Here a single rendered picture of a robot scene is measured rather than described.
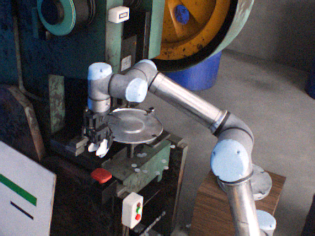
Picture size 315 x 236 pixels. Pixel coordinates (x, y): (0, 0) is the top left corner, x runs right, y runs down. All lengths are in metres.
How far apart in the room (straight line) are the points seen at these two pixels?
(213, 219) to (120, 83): 1.20
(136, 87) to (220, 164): 0.35
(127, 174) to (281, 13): 3.48
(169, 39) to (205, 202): 0.87
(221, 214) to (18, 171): 1.07
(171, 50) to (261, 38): 3.12
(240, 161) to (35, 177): 1.05
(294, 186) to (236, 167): 1.78
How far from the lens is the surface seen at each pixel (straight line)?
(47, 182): 1.96
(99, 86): 1.36
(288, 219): 2.78
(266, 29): 5.03
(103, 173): 1.62
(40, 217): 2.08
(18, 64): 1.95
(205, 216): 2.33
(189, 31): 2.00
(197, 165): 3.03
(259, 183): 2.33
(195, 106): 1.42
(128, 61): 1.78
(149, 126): 1.88
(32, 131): 1.94
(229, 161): 1.30
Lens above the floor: 1.75
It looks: 34 degrees down
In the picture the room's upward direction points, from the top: 4 degrees clockwise
